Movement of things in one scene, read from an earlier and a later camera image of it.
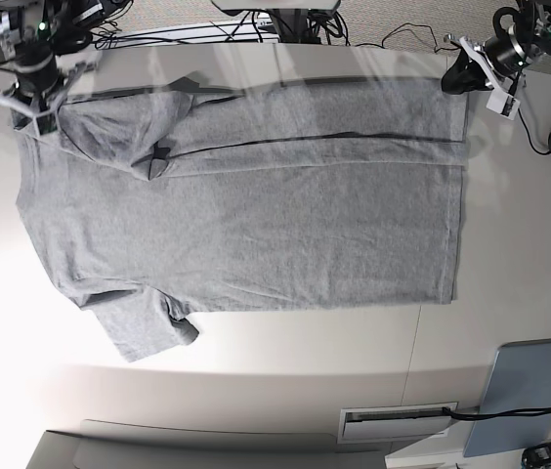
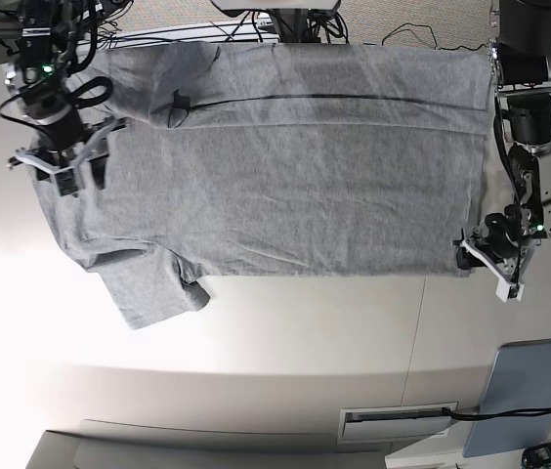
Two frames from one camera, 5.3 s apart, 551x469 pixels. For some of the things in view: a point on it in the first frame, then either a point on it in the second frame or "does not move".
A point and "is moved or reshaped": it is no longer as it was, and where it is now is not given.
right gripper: x=500 y=57 → x=504 y=244
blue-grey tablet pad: x=525 y=376 does not move
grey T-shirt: x=171 y=195 is moved or reshaped
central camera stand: x=289 y=17 does not move
